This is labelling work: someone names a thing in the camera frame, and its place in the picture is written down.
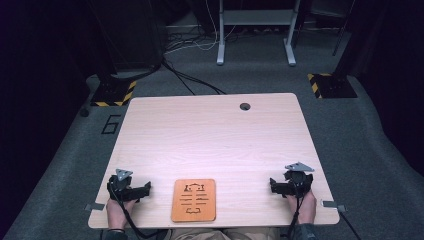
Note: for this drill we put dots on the orange carved wooden board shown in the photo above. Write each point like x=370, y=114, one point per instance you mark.
x=194, y=200

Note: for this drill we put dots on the white metal desk frame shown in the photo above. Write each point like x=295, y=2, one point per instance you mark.
x=256, y=16

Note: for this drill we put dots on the black base with striped tape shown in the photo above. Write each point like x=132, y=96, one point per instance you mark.
x=333, y=86
x=113, y=93

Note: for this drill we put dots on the black stand post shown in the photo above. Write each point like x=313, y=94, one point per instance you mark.
x=345, y=50
x=106, y=43

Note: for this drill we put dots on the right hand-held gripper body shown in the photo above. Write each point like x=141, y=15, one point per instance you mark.
x=299, y=183

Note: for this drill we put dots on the small black round object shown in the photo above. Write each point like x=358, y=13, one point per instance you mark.
x=84, y=112

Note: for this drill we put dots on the grey table edge clip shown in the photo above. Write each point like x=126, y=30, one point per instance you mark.
x=333, y=205
x=95, y=207

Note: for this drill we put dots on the thin black tripod leg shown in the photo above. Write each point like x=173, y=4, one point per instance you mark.
x=340, y=33

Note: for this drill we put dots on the person's right hand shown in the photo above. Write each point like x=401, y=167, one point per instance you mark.
x=305, y=208

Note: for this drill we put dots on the person's legs in beige pants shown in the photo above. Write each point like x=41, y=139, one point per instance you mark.
x=223, y=234

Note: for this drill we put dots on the person's left hand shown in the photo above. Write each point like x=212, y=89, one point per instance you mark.
x=117, y=213

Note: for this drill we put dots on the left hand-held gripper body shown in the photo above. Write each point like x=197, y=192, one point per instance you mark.
x=120, y=190

